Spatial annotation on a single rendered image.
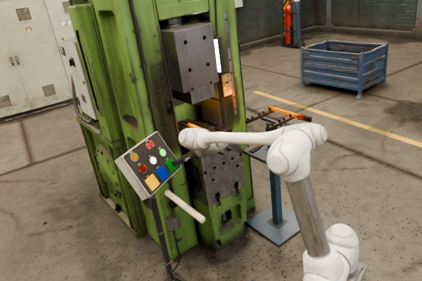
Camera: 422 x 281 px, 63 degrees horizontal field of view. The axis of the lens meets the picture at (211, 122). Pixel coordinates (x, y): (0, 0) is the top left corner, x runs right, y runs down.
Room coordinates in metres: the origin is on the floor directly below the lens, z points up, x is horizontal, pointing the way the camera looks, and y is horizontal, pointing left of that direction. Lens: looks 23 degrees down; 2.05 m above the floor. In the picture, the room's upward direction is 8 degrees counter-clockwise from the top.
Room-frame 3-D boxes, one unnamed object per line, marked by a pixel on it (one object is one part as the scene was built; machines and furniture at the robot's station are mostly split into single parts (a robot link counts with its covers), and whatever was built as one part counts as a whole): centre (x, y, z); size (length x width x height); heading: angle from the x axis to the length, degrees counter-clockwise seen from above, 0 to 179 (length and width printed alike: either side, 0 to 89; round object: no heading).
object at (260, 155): (2.37, -0.46, 0.75); 0.40 x 0.30 x 0.02; 123
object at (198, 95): (2.40, 0.15, 1.32); 0.42 x 0.20 x 0.10; 35
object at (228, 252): (2.19, 0.00, 0.01); 0.58 x 0.39 x 0.01; 125
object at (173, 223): (2.12, 0.39, 0.36); 0.09 x 0.07 x 0.12; 125
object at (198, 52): (2.42, 0.11, 1.56); 0.42 x 0.39 x 0.40; 35
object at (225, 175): (2.44, 0.11, 0.69); 0.56 x 0.38 x 0.45; 35
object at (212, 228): (2.44, 0.11, 0.23); 0.55 x 0.37 x 0.47; 35
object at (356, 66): (5.66, -2.36, 0.36); 1.20 x 0.80 x 0.72; 34
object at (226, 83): (2.51, -0.16, 1.27); 0.09 x 0.02 x 0.17; 125
